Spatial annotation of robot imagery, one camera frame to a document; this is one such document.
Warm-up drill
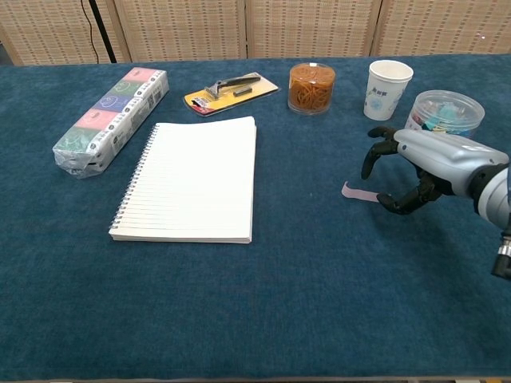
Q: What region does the multicolour tissue packet bundle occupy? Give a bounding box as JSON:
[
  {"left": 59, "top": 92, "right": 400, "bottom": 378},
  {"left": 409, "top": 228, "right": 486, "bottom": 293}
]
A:
[{"left": 52, "top": 67, "right": 170, "bottom": 180}]

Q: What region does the black grey shaving razor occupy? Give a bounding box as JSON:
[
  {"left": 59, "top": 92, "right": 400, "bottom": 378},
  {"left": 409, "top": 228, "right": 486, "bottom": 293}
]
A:
[{"left": 204, "top": 75, "right": 262, "bottom": 101}]

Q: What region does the clear jar of binder clips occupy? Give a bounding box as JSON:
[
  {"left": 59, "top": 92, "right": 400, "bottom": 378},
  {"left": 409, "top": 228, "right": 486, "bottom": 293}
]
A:
[{"left": 403, "top": 89, "right": 486, "bottom": 140}]

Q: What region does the woven bamboo screen panel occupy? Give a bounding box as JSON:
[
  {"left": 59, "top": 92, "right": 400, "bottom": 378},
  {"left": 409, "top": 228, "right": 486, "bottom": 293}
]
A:
[
  {"left": 244, "top": 0, "right": 382, "bottom": 60},
  {"left": 370, "top": 0, "right": 511, "bottom": 57},
  {"left": 0, "top": 0, "right": 133, "bottom": 67},
  {"left": 113, "top": 0, "right": 248, "bottom": 63}
]

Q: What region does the white printed paper cup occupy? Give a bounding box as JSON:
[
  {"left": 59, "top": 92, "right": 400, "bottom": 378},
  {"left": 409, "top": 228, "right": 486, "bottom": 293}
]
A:
[{"left": 362, "top": 59, "right": 414, "bottom": 122}]

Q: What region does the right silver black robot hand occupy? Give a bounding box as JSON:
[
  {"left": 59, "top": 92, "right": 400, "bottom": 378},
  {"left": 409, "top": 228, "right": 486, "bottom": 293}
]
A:
[{"left": 361, "top": 126, "right": 510, "bottom": 216}]

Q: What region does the black stand pole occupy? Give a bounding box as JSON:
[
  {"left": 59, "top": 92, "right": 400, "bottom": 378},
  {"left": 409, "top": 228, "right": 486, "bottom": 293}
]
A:
[{"left": 88, "top": 0, "right": 118, "bottom": 64}]

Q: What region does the blue velvet tablecloth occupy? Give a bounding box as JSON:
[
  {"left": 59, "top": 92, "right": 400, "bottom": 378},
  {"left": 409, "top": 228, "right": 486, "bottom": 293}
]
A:
[{"left": 0, "top": 53, "right": 511, "bottom": 381}]

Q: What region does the thin black hanging cable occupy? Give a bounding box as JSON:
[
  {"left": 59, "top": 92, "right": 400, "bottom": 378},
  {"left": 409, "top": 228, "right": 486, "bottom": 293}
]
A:
[{"left": 81, "top": 0, "right": 100, "bottom": 65}]

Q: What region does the clear jar of rubber bands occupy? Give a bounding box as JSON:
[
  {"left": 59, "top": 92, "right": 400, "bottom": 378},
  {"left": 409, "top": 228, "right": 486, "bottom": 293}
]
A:
[{"left": 287, "top": 62, "right": 337, "bottom": 116}]

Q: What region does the yellow razor blister pack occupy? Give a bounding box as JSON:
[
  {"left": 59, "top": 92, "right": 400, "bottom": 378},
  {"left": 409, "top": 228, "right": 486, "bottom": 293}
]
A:
[{"left": 183, "top": 71, "right": 280, "bottom": 117}]

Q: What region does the black arm cable with connector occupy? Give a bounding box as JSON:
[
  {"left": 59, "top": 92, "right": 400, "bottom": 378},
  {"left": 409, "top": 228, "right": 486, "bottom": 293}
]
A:
[{"left": 490, "top": 227, "right": 511, "bottom": 280}]

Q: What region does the white spiral lined notebook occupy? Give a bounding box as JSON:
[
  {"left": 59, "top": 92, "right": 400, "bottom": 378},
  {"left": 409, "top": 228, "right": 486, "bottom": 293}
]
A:
[{"left": 108, "top": 116, "right": 257, "bottom": 245}]

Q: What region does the pink paper slip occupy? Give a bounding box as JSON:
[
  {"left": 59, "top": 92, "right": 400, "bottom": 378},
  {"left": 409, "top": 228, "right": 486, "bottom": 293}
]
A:
[{"left": 342, "top": 181, "right": 380, "bottom": 203}]

